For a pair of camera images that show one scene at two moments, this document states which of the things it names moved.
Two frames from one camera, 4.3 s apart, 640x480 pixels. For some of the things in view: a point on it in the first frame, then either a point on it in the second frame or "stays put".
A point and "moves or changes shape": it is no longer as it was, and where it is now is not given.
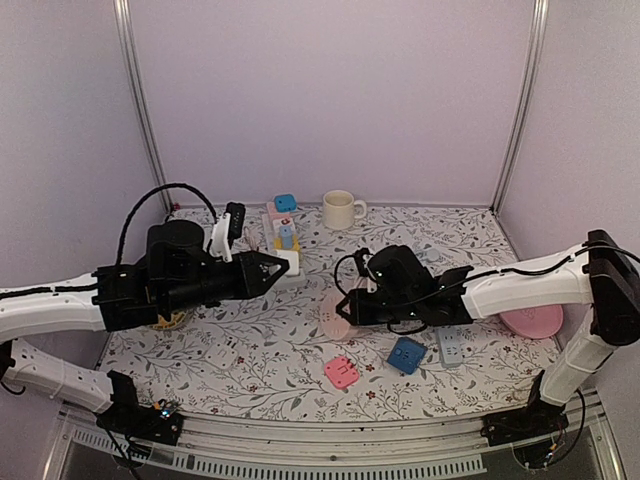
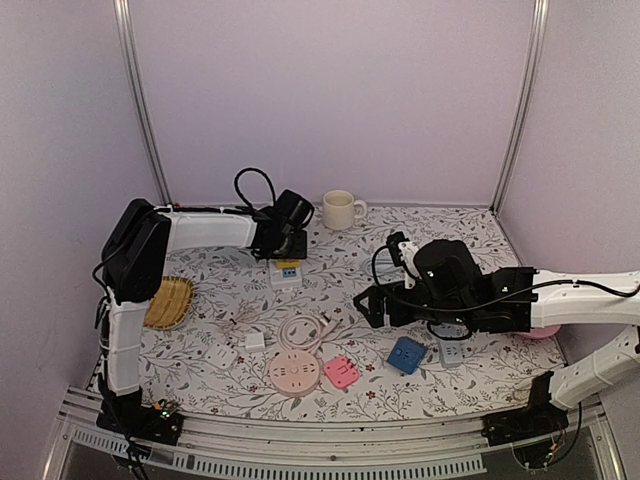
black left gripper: x=256 y=258 to x=300 y=250
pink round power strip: x=334 y=325 to x=294 y=373
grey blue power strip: x=450 y=349 stays put
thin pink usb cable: x=250 y=238 moves or changes shape
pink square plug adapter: x=341 y=372 stays put
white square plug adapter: x=220 y=355 stays put
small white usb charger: x=293 y=260 to x=255 y=341
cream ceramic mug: x=339 y=209 stays put
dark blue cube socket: x=407 y=354 stays put
